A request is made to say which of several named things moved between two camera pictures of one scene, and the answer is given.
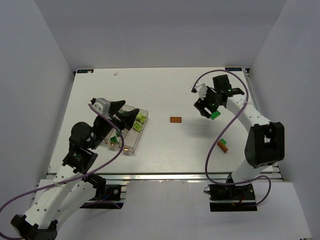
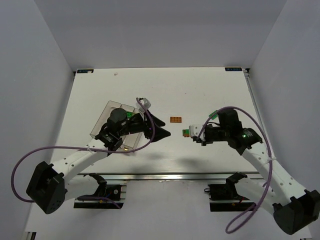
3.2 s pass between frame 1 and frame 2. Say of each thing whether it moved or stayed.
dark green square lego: moved
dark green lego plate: moved
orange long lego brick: moved
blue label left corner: stayed
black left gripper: moved
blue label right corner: stayed
